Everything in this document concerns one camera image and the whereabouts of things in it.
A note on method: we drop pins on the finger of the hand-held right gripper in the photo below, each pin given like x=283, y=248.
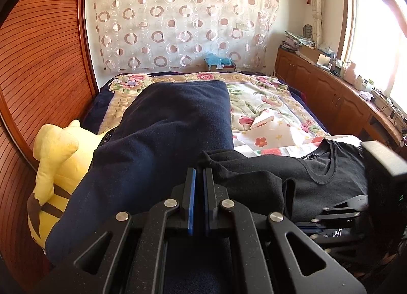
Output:
x=307, y=226
x=345, y=205

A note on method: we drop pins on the black t-shirt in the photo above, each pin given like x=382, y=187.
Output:
x=254, y=182

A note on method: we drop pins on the yellow plush toy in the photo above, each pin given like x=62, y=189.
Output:
x=63, y=160

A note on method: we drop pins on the floral bedspread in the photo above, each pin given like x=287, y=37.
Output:
x=254, y=103

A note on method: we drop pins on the wooden slatted wardrobe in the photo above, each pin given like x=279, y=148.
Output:
x=41, y=59

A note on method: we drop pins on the wooden cabinet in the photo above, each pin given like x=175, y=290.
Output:
x=321, y=87

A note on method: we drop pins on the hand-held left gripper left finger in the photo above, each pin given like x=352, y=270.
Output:
x=190, y=200

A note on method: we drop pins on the beige side curtain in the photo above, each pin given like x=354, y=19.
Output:
x=314, y=1

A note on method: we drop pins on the navy blue blanket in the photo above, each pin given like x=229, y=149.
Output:
x=95, y=109

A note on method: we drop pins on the window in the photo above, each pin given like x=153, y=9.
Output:
x=378, y=43

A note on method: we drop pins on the brown cardboard box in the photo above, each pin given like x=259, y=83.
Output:
x=310, y=53

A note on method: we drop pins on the navy blue garment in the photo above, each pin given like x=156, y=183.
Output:
x=159, y=128

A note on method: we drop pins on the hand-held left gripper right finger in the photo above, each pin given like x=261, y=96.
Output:
x=208, y=200

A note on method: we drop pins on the circle patterned sheer curtain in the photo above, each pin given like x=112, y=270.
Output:
x=178, y=20

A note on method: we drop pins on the white red-flowered sheet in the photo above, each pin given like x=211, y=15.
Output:
x=273, y=140

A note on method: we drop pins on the white plastic bottle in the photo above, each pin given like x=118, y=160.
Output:
x=349, y=73

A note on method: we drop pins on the blue plastic bag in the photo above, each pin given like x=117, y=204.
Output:
x=217, y=58

